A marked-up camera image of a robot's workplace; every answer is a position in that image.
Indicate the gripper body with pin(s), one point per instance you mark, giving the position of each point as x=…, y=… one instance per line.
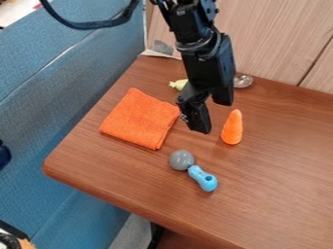
x=208, y=64

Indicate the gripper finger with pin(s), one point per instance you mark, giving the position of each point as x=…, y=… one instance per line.
x=197, y=115
x=223, y=95

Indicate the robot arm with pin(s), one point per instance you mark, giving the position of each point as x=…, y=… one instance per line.
x=186, y=19

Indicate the blue spoon with grey bowl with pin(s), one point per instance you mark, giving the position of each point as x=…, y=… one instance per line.
x=190, y=167

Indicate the orange toy carrot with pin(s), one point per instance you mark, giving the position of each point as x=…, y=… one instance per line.
x=233, y=129

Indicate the orange cloth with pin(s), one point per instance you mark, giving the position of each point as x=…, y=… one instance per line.
x=138, y=118

